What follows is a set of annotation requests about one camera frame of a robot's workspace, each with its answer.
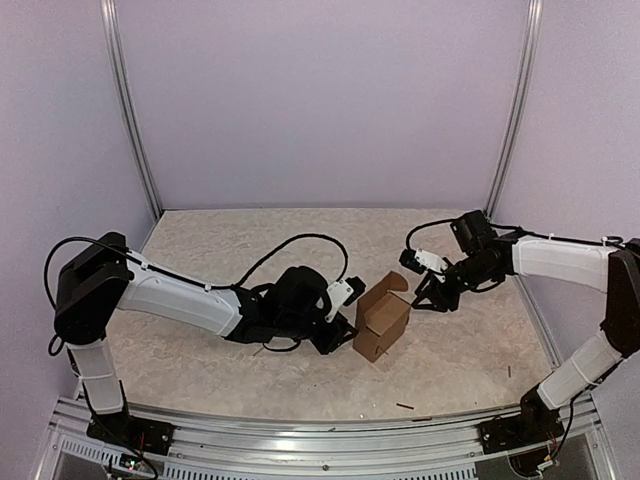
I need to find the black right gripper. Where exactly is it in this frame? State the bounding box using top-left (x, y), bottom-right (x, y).
top-left (411, 254), bottom-right (497, 312)

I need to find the brown cardboard box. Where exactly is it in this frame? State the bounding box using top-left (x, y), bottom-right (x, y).
top-left (353, 271), bottom-right (411, 363)

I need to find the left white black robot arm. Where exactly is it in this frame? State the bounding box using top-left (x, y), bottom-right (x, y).
top-left (43, 232), bottom-right (366, 458)

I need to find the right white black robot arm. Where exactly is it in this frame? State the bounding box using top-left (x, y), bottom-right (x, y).
top-left (399, 210), bottom-right (639, 454)

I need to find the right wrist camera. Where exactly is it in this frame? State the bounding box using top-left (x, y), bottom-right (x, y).
top-left (399, 248), bottom-right (449, 275)

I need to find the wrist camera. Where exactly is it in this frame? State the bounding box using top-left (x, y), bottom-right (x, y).
top-left (399, 248), bottom-right (449, 275)
top-left (325, 276), bottom-right (366, 323)

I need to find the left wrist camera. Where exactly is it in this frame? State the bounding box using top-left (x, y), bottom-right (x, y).
top-left (325, 276), bottom-right (366, 323)

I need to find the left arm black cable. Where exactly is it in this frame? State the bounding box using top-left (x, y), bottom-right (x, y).
top-left (229, 232), bottom-right (350, 354)

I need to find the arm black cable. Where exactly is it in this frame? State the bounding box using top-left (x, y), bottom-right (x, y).
top-left (229, 232), bottom-right (350, 354)
top-left (404, 218), bottom-right (521, 256)

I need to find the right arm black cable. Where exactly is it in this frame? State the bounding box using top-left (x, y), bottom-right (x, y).
top-left (404, 218), bottom-right (521, 256)

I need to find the front aluminium frame rail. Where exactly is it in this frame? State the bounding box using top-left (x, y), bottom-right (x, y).
top-left (29, 396), bottom-right (618, 479)

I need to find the right aluminium corner post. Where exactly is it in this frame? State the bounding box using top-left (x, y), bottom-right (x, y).
top-left (484, 0), bottom-right (544, 218)

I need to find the aluminium corner post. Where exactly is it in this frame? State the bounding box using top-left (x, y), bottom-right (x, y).
top-left (100, 0), bottom-right (164, 222)
top-left (484, 0), bottom-right (544, 218)

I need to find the left aluminium corner post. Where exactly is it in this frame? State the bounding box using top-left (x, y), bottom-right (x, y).
top-left (100, 0), bottom-right (164, 222)

